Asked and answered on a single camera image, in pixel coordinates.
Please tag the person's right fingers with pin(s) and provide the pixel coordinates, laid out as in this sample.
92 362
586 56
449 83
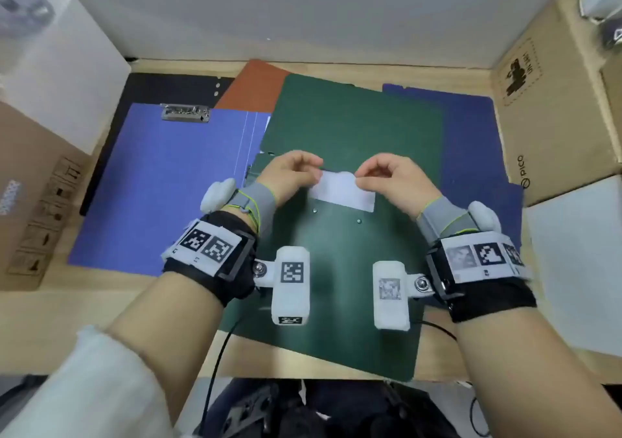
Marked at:
376 173

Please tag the black folder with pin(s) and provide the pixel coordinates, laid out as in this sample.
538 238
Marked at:
146 88

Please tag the cardboard box with black print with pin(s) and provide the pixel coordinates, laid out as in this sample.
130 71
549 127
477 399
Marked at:
554 122

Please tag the person's right forearm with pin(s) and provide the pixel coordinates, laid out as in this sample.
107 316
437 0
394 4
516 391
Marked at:
515 365

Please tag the white paper sheet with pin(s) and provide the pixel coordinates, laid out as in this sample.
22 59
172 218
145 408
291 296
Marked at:
573 267

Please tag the person's left fingers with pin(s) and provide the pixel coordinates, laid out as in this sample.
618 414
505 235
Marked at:
306 168

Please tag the person's left hand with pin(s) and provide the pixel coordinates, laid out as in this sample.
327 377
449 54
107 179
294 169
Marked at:
284 173

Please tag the white paper label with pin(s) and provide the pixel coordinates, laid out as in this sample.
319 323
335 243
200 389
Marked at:
346 198

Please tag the white sleeve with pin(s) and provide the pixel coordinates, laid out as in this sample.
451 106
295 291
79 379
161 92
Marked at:
82 384

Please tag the white rounded tracker knob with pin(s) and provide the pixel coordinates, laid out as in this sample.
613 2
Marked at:
486 216
217 195

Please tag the silver metal clipboard clip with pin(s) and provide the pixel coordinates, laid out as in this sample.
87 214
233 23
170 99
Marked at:
185 112

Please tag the cardboard box with handling symbols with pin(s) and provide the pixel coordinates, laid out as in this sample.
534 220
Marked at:
34 185

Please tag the orange folder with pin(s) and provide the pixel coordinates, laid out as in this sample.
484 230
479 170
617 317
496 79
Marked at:
252 85

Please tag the person's left forearm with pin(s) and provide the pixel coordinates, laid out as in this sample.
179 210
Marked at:
165 326

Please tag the dark blue folder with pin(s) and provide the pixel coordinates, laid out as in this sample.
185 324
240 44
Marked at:
466 136

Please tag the dark green folder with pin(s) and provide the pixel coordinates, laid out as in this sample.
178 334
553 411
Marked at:
350 122

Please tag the person's right hand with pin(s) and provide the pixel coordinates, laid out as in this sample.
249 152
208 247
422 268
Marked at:
406 182

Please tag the white box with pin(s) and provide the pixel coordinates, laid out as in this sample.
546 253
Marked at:
63 68

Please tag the black wristband with marker plate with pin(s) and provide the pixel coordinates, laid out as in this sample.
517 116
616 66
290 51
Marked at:
209 258
486 282

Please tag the grey wrist sleeve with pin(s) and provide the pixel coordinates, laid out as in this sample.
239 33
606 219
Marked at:
260 199
442 216

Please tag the blue clipboard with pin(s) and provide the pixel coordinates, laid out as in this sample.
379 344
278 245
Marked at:
160 185

